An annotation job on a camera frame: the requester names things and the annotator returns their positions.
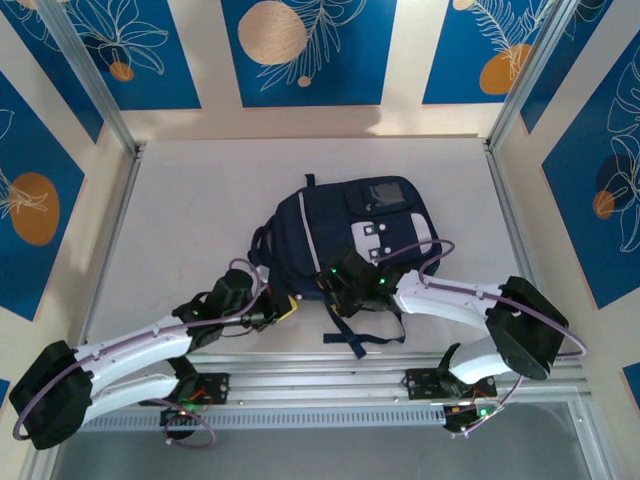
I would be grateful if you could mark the navy blue backpack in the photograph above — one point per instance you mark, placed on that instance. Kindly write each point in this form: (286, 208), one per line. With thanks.
(340, 210)

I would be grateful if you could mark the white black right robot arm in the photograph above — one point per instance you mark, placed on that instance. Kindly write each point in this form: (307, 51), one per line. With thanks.
(440, 300)

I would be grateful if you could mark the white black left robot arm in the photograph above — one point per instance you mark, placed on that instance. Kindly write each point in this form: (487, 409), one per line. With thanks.
(140, 345)

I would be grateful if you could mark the black controller board green light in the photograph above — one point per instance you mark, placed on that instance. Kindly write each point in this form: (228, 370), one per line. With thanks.
(465, 417)
(182, 417)

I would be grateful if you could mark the aluminium cross rail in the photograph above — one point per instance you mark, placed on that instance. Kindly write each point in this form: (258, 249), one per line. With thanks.
(310, 385)

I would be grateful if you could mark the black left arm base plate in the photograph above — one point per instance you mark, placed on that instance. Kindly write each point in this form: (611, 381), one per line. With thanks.
(215, 387)

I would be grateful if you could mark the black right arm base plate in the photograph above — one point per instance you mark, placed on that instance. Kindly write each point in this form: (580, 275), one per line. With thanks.
(420, 382)

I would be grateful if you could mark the aluminium side rail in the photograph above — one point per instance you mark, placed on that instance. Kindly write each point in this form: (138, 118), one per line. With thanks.
(113, 240)
(510, 210)

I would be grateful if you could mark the aluminium frame post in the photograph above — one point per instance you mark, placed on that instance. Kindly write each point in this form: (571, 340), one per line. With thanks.
(90, 75)
(535, 70)

